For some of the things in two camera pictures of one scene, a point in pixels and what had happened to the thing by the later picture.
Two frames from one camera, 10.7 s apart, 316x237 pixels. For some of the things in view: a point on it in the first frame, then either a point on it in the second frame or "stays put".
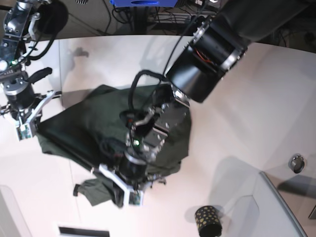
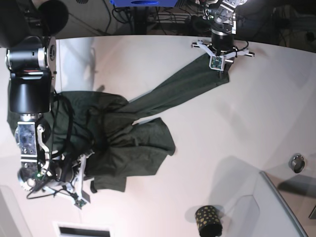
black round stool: (54, 16) stays put
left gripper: (22, 101) to (76, 186)
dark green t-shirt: (176, 148) to (98, 128)
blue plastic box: (143, 3) stays put
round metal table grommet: (296, 163) stays put
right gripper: (131, 177) to (222, 45)
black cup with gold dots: (208, 221) stays put
